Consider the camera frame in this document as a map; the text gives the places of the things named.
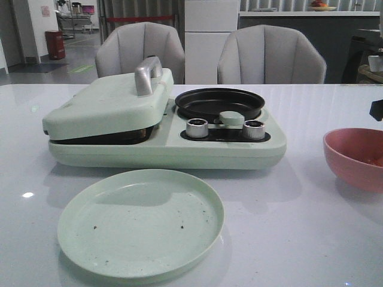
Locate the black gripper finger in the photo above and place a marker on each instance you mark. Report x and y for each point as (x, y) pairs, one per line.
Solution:
(376, 110)

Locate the pink bowl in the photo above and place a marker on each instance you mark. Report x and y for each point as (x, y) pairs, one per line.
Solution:
(347, 150)

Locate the green sandwich maker lid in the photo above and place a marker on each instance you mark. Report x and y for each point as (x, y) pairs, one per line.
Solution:
(110, 105)

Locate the orange shrimp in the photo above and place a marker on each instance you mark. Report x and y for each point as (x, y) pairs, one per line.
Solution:
(376, 161)

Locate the white bread slice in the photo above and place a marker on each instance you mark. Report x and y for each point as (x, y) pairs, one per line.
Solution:
(121, 138)

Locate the green breakfast maker base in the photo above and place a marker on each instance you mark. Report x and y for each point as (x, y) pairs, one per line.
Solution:
(166, 148)

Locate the beige cushion at right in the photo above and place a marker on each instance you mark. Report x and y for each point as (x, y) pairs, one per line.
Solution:
(366, 76)

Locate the dark kitchen counter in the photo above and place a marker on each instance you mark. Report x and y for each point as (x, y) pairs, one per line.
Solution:
(330, 34)

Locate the fruit bowl on counter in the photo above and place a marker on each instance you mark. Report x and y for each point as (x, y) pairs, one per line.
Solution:
(318, 5)

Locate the right silver control knob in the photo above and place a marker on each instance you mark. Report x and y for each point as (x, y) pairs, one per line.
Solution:
(253, 130)

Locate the silver control knob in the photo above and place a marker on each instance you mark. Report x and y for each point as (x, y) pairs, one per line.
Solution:
(253, 130)
(197, 128)

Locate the right grey upholstered chair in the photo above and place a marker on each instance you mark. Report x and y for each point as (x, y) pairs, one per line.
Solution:
(266, 54)

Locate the grey upholstered chair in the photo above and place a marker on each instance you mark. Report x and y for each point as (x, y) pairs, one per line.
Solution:
(266, 54)
(128, 45)

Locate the black round frying pan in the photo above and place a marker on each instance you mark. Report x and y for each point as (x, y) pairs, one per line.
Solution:
(208, 103)

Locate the left silver control knob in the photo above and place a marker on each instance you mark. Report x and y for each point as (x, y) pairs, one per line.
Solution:
(197, 128)

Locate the white refrigerator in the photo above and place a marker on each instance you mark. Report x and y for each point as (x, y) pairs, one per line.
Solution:
(207, 25)

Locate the red barrier belt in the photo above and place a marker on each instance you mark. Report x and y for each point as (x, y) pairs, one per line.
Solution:
(139, 19)

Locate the light green round plate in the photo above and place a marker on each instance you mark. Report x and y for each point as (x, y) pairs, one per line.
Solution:
(141, 226)

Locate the left grey upholstered chair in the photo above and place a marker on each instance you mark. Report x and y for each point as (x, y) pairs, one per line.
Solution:
(128, 45)

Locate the background work desk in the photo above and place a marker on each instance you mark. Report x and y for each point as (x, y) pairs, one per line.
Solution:
(76, 16)

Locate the red trash bin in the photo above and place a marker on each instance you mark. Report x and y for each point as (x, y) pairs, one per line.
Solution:
(55, 45)

